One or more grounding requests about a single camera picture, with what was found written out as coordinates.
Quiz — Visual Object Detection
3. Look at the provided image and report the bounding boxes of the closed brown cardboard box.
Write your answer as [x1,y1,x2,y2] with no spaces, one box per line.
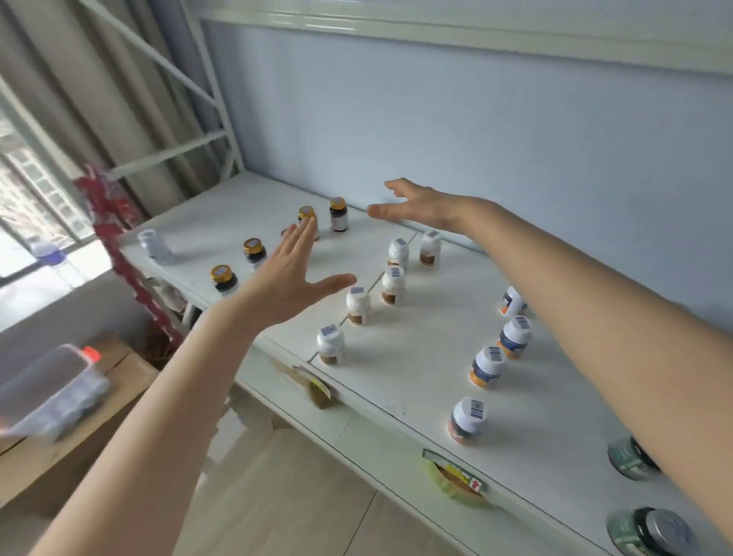
[0,331,161,516]

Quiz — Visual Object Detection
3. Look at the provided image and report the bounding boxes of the person's right hand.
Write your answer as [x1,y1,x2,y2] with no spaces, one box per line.
[366,177,488,236]

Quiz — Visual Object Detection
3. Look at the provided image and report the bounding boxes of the bunch of red snack strips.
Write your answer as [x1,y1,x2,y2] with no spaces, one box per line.
[74,163,184,344]

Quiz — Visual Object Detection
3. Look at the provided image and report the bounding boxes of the white bottle blue label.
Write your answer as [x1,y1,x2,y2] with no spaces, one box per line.
[496,315,534,360]
[137,228,176,267]
[499,286,528,317]
[469,345,508,390]

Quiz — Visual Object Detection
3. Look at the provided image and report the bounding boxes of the clear water bottle blue label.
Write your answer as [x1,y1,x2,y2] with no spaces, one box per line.
[28,234,76,276]

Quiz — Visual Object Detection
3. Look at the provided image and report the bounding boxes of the person's right forearm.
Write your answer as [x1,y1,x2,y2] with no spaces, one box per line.
[463,197,733,545]

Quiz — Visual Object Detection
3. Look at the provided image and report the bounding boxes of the person's left hand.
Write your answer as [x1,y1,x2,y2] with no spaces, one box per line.
[228,216,359,333]

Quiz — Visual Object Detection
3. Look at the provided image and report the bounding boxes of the person's left forearm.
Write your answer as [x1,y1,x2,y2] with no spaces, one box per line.
[31,303,270,556]

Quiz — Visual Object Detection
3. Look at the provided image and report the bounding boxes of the white metal shelf rack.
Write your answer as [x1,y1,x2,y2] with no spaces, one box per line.
[74,0,733,556]

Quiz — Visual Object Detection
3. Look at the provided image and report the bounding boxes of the window with metal bars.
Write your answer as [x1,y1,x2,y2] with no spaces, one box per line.
[0,74,98,287]

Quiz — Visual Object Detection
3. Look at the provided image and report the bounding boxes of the clear bin orange handles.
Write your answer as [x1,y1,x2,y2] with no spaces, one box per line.
[0,343,111,443]

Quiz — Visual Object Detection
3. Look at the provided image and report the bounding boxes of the white orange bottle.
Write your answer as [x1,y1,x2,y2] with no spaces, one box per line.
[448,396,489,445]

